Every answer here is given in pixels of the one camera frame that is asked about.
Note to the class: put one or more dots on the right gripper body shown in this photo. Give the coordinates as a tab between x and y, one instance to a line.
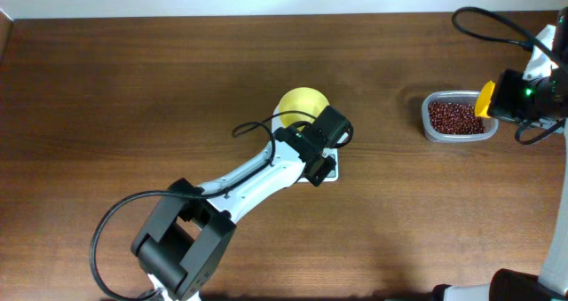
500	101

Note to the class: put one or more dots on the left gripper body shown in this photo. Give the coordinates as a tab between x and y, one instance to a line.
319	170

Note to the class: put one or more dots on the yellow plastic measuring scoop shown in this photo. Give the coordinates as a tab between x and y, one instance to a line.
484	98

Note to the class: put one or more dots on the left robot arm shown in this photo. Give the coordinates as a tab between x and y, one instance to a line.
184	238

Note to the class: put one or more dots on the pale yellow plastic bowl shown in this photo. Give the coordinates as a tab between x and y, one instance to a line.
301	104

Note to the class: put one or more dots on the white digital kitchen scale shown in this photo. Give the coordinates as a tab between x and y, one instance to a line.
284	158

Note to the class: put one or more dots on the clear plastic food container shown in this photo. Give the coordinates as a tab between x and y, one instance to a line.
461	97

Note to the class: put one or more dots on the red adzuki beans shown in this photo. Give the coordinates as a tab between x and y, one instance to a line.
454	119

